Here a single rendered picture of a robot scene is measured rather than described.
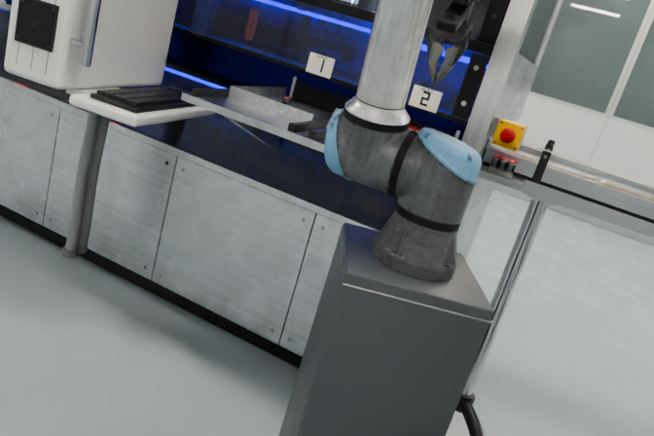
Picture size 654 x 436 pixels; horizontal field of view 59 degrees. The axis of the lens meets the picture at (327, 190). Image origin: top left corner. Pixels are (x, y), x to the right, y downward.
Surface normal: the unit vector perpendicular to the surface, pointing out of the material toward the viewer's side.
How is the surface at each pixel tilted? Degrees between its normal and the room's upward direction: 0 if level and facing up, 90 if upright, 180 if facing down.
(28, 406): 0
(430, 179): 90
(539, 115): 90
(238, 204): 90
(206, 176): 90
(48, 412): 0
